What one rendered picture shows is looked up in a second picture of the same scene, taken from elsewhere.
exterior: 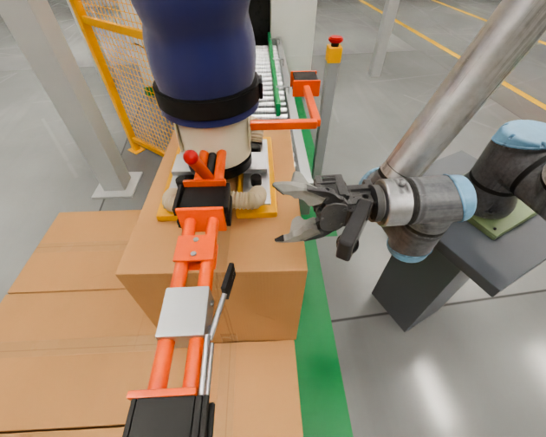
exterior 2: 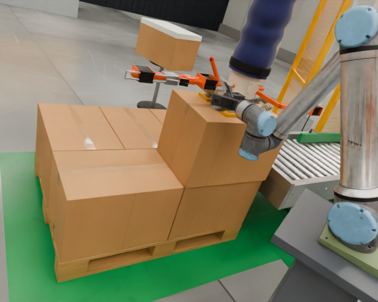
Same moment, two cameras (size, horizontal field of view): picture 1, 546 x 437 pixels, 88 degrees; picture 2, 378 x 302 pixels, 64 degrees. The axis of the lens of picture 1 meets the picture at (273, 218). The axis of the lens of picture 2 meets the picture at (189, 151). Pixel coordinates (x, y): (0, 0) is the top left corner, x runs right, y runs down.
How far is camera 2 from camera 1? 1.25 m
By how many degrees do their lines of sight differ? 47
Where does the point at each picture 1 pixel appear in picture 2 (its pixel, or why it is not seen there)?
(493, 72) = (310, 85)
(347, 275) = (264, 287)
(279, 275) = (200, 118)
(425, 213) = (246, 113)
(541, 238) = (351, 274)
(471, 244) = (300, 228)
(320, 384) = (169, 277)
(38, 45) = not seen: hidden behind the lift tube
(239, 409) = (143, 171)
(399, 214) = (239, 108)
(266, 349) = (173, 178)
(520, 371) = not seen: outside the picture
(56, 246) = not seen: hidden behind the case
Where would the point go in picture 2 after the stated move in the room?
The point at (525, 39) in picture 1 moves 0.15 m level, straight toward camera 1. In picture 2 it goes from (321, 75) to (282, 63)
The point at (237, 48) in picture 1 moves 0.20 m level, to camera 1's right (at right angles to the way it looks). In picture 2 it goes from (256, 50) to (283, 63)
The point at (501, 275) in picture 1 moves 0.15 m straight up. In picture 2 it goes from (287, 238) to (305, 208)
